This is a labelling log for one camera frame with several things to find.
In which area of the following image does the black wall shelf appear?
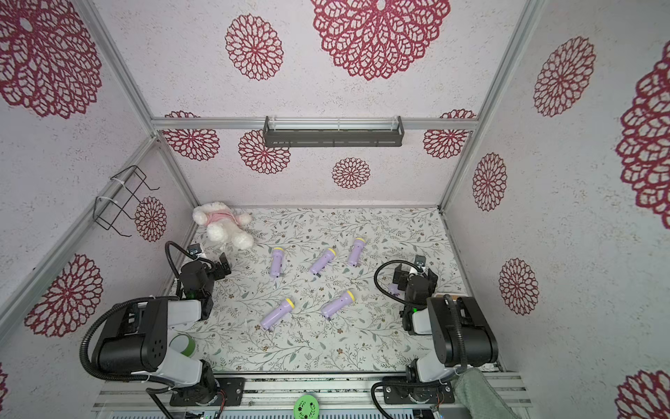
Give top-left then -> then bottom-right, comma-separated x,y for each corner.
262,117 -> 405,148

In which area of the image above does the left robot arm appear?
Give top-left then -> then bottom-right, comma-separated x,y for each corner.
79,254 -> 231,406

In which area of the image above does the green tape roll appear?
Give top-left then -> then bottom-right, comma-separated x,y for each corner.
169,333 -> 196,357

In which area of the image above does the green cloth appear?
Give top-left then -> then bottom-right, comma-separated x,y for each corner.
453,368 -> 518,419

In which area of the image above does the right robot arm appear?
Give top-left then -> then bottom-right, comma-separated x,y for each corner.
370,259 -> 499,418

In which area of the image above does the purple flashlight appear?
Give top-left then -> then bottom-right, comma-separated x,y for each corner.
270,247 -> 285,279
320,290 -> 355,321
347,237 -> 366,267
260,298 -> 295,331
309,248 -> 337,276

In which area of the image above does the black wire wall rack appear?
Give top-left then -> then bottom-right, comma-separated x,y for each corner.
92,165 -> 160,237

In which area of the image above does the white plush toy pink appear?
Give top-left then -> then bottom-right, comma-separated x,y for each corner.
192,202 -> 255,251

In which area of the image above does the green round disc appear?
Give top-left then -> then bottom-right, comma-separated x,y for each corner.
293,394 -> 319,419

